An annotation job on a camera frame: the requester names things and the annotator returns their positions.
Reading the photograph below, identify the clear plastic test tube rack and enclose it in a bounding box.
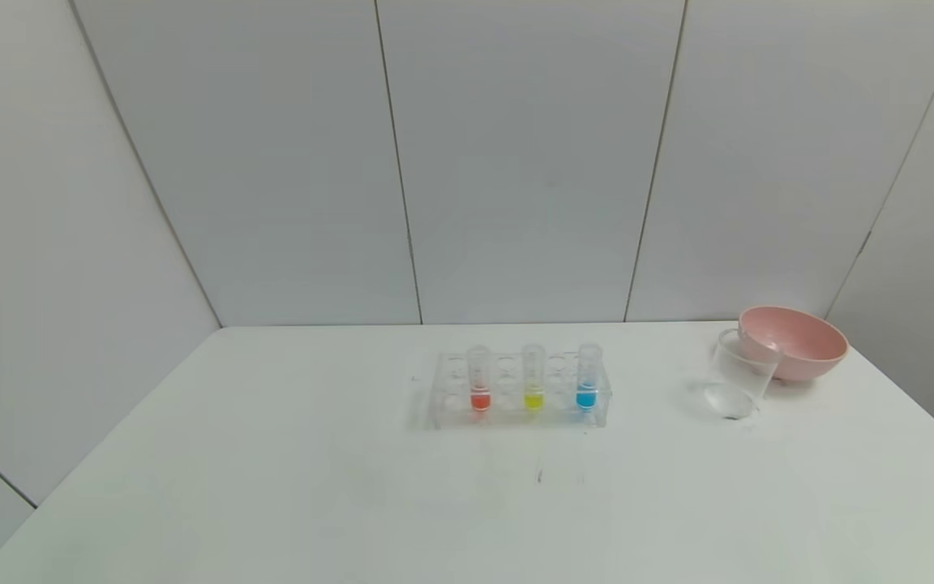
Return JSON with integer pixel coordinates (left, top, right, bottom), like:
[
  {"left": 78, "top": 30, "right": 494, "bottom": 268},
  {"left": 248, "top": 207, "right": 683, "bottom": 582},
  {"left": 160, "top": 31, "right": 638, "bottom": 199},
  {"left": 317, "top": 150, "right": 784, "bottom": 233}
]
[{"left": 428, "top": 350, "right": 615, "bottom": 431}]

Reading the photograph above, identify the blue pigment test tube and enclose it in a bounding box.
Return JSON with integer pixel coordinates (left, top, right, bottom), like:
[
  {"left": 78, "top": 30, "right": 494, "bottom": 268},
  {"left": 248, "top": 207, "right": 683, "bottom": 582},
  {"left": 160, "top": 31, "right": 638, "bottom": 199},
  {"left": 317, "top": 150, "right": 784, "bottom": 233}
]
[{"left": 576, "top": 343, "right": 603, "bottom": 410}]

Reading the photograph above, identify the yellow pigment test tube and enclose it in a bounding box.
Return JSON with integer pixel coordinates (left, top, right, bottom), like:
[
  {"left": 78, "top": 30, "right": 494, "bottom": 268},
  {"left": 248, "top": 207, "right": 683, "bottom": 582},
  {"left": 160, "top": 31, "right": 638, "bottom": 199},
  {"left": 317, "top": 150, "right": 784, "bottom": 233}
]
[{"left": 521, "top": 343, "right": 547, "bottom": 411}]

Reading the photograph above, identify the clear plastic beaker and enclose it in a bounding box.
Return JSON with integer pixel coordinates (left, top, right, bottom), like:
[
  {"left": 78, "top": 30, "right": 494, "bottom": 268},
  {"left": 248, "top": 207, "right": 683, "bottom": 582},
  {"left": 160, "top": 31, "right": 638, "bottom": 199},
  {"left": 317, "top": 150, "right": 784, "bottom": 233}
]
[{"left": 702, "top": 328, "right": 784, "bottom": 421}]

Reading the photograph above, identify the red pigment test tube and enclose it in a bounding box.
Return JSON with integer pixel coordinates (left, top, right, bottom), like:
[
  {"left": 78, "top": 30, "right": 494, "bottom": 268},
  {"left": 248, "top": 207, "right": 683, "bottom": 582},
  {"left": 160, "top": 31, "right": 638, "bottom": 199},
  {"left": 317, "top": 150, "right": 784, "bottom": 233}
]
[{"left": 467, "top": 345, "right": 492, "bottom": 413}]

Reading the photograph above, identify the pink bowl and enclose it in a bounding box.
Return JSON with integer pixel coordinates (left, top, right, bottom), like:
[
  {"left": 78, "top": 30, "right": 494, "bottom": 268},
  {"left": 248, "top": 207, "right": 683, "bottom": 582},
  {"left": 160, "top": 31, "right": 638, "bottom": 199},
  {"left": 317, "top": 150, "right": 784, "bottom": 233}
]
[{"left": 739, "top": 305, "right": 850, "bottom": 383}]

